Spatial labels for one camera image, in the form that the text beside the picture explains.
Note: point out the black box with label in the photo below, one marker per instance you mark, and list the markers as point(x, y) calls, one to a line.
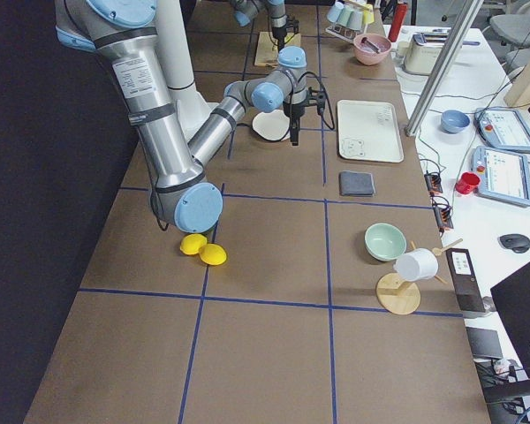
point(465, 284)

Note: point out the aluminium frame post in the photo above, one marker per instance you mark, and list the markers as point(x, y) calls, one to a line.
point(443, 63)

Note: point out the cream toaster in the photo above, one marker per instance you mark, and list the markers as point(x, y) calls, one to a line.
point(421, 52)

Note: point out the black monitor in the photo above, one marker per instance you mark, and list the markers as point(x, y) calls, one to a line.
point(512, 299)

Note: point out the pink bowl with ice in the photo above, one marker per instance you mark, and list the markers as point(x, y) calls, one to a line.
point(368, 57)

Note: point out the bamboo cutting board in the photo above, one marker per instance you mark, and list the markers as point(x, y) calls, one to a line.
point(267, 52)

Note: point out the blue bowl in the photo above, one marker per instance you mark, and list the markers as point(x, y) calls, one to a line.
point(454, 121)

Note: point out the white cup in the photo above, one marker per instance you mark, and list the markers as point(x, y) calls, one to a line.
point(355, 21)

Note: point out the steel black-tipped tongs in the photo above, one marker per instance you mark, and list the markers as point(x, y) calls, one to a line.
point(370, 45)

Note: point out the black computer mouse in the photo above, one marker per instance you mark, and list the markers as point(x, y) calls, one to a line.
point(517, 243)

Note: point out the white mug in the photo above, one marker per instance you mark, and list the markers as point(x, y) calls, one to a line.
point(419, 264)

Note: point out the far teach pendant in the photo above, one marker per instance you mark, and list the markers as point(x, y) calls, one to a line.
point(503, 128)

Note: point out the white wire cup rack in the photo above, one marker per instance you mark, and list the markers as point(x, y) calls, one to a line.
point(343, 33)

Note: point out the red bottle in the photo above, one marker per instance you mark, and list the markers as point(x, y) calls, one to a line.
point(399, 13)

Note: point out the mint green bowl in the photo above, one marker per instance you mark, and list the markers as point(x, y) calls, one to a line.
point(384, 241)

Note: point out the upper yellow lemon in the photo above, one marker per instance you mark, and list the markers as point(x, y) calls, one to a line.
point(191, 244)

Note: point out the yellow cup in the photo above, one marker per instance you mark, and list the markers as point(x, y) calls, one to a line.
point(368, 15)

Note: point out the grey folded cloth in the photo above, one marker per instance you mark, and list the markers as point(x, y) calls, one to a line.
point(358, 184)

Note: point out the beige round plate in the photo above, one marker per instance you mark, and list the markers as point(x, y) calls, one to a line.
point(272, 126)

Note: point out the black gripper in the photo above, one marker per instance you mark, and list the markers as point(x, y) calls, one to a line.
point(292, 111)
point(278, 34)

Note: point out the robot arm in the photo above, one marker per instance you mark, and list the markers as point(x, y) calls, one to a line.
point(245, 11)
point(145, 44)

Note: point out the yellow lemon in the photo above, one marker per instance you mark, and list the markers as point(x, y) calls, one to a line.
point(213, 254)
point(191, 244)

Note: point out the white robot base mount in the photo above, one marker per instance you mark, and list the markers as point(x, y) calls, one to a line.
point(191, 110)

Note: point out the red mug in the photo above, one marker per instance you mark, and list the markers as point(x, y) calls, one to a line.
point(467, 183)

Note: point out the mint green cup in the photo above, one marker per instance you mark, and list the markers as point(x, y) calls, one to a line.
point(344, 16)

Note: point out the white bear tray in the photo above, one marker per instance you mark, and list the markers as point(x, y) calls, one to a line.
point(368, 131)

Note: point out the teach pendant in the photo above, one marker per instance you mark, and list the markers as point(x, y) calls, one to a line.
point(505, 175)
point(503, 128)

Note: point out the lower yellow lemon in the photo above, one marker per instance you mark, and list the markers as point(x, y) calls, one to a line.
point(213, 254)

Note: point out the light blue cup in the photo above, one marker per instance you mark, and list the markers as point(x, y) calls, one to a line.
point(335, 11)

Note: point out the wooden mug stand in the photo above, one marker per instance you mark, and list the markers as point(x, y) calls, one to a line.
point(403, 297)

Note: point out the near teach pendant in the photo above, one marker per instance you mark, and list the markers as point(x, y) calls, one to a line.
point(505, 175)

